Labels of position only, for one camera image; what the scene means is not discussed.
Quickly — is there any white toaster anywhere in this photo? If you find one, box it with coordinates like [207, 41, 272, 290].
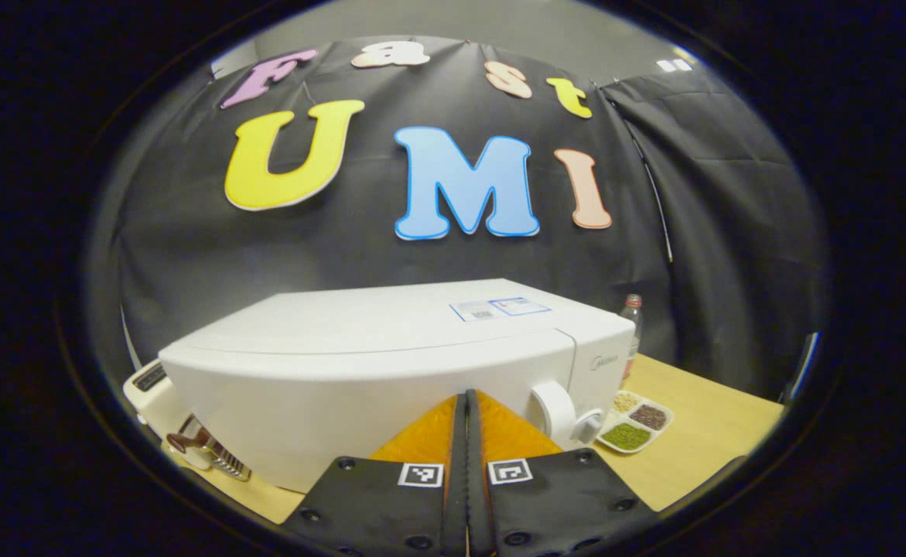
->
[122, 360, 190, 442]

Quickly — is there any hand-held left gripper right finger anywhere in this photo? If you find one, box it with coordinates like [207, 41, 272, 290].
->
[467, 389, 658, 557]

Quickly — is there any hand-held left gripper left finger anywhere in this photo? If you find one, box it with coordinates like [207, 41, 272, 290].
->
[281, 393, 469, 557]

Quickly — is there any white divided dish of grains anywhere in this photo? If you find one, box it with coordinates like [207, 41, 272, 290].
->
[597, 389, 675, 454]

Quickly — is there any white microwave oven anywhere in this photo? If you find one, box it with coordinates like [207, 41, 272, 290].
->
[159, 278, 638, 494]

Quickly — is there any clear bottle with red label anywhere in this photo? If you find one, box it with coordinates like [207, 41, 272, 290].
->
[619, 294, 644, 380]

